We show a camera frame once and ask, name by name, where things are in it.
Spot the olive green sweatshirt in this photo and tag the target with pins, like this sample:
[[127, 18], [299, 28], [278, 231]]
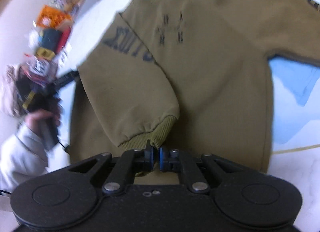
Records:
[[190, 74]]

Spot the grey sleeved left forearm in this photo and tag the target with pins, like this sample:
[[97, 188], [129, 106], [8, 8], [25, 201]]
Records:
[[22, 157]]

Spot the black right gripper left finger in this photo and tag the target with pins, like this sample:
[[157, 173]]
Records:
[[66, 196]]

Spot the light blue garment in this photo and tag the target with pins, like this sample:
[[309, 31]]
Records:
[[296, 103]]

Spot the person's left hand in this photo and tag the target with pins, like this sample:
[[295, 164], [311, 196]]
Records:
[[32, 120]]

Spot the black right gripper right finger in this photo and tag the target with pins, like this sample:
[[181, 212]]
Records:
[[246, 196]]

